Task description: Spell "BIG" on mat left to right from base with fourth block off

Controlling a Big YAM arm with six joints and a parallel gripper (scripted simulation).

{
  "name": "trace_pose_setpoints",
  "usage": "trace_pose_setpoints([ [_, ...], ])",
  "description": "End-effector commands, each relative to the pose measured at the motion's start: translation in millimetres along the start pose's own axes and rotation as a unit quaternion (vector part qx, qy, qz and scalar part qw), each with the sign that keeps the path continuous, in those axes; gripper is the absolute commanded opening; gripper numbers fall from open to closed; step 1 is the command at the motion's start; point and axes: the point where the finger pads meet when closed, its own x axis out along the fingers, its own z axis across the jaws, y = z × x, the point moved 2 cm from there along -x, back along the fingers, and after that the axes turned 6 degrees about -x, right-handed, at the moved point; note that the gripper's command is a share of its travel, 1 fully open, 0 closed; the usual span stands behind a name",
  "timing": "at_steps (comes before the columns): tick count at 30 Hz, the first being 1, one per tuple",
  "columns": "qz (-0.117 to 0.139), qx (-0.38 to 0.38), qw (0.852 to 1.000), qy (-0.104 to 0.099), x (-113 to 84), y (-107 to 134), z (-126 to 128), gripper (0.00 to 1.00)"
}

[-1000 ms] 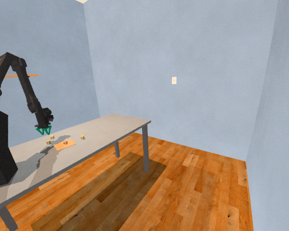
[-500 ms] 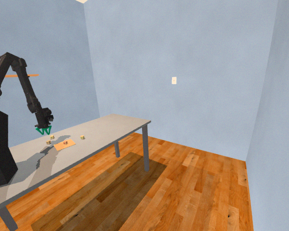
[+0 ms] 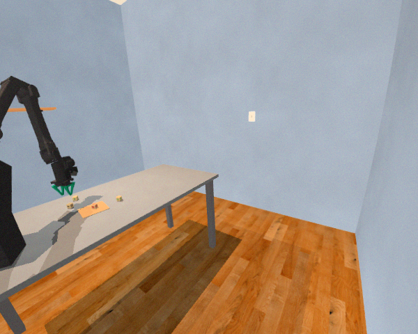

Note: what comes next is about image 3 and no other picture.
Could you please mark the orange flat mat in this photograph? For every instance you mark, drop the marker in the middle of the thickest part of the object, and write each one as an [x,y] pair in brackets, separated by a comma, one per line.
[88,211]

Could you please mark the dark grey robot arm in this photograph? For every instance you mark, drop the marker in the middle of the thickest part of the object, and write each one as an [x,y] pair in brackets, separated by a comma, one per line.
[28,96]

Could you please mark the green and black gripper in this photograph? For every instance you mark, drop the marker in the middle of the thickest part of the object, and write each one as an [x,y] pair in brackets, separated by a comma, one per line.
[60,180]

